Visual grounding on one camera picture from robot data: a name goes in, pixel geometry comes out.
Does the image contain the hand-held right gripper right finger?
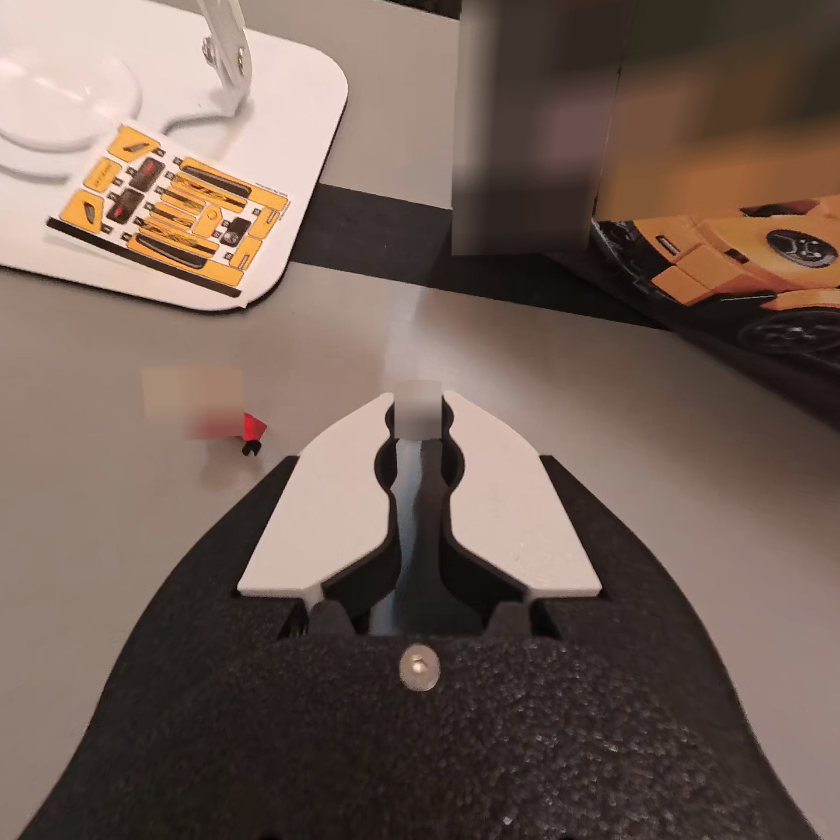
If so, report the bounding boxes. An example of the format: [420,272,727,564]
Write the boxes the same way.
[440,390,604,634]

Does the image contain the orange sticker sheet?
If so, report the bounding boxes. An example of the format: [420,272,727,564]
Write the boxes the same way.
[46,123,293,309]

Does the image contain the yellow car picture box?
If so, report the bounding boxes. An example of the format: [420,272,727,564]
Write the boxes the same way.
[550,193,840,421]

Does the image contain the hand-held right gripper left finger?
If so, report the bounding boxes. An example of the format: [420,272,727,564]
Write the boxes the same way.
[236,392,399,632]

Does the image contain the white booklet stand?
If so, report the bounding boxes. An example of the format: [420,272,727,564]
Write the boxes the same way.
[0,0,350,315]

